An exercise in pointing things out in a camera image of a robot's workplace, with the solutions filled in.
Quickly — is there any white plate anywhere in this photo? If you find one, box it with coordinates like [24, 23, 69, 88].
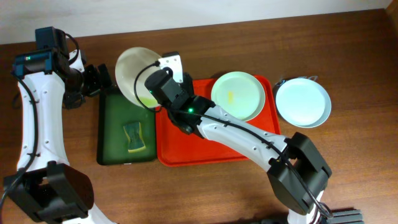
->
[115, 47, 160, 108]

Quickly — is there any yellow green sponge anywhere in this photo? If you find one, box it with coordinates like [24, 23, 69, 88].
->
[123, 121, 146, 153]

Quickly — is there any light green plate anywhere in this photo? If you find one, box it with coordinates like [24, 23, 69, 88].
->
[211, 72, 266, 121]

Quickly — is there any light blue plate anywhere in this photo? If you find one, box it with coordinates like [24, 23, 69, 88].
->
[274, 77, 332, 128]

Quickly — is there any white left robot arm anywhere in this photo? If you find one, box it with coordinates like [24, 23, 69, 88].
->
[4, 49, 111, 224]

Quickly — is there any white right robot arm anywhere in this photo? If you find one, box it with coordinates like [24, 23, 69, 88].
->
[146, 52, 333, 223]

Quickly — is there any dark green tray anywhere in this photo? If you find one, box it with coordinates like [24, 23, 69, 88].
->
[96, 89, 157, 166]

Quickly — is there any red plastic tray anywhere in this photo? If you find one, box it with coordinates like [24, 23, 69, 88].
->
[155, 75, 281, 167]

